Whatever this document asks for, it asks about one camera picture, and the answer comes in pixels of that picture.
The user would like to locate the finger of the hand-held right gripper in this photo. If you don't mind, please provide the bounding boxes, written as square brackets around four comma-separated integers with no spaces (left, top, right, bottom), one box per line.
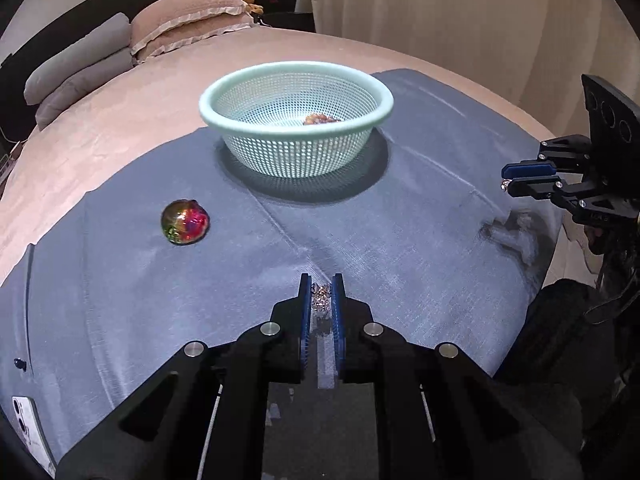
[501,135,594,179]
[507,176,639,223]

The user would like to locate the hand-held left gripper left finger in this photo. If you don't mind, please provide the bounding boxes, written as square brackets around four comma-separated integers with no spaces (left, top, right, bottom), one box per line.
[55,274,313,480]

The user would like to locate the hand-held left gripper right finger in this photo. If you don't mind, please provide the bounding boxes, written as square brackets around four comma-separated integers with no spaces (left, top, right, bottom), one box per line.
[330,272,586,480]

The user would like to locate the small silver candy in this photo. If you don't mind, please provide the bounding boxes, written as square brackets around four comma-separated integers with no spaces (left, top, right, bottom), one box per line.
[311,282,332,318]

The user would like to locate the mint green plastic basket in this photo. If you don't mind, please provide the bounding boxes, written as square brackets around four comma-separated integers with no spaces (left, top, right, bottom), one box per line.
[198,61,396,179]

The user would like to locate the person's right hand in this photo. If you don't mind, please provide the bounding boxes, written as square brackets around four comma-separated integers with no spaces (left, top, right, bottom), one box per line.
[582,222,609,257]

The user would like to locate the blue cloth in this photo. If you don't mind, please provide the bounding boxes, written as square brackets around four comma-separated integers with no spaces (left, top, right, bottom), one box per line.
[0,67,566,466]

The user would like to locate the purple glass ball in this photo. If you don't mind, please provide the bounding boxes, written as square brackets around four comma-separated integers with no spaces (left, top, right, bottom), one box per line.
[160,199,211,246]

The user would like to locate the person's black trouser legs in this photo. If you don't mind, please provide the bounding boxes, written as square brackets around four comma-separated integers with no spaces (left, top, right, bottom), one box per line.
[492,277,640,480]

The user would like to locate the cream curtain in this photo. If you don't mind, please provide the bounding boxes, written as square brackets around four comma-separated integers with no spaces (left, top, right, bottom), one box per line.
[300,0,640,131]

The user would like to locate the beige bedspread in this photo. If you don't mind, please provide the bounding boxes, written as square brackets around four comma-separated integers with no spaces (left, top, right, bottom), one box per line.
[0,25,551,286]

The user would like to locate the black nightstand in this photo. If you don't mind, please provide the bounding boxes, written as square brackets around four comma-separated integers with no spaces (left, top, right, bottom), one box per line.
[260,10,316,32]

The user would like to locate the pink frilled pillow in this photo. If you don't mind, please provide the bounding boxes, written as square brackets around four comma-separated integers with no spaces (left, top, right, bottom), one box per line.
[130,0,248,53]
[134,12,256,63]

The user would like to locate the white smartphone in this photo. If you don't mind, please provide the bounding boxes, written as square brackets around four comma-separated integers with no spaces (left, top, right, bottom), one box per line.
[11,395,57,478]

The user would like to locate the grey pillow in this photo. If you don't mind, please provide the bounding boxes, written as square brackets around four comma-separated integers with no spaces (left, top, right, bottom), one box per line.
[24,12,132,106]
[35,49,135,131]

